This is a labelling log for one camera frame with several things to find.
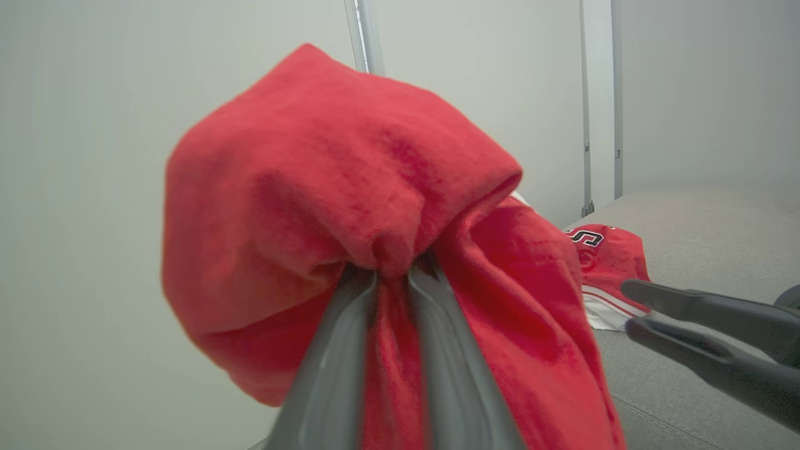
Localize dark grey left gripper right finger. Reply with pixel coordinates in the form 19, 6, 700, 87
406, 257, 527, 450

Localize grey metal wall profile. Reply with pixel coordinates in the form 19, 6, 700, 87
343, 0, 387, 77
577, 0, 625, 218

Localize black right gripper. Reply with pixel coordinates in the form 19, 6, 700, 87
620, 278, 800, 433

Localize red sports jersey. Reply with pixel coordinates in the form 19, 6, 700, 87
161, 42, 653, 450

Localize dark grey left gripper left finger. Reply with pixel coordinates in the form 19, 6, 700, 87
262, 266, 379, 450

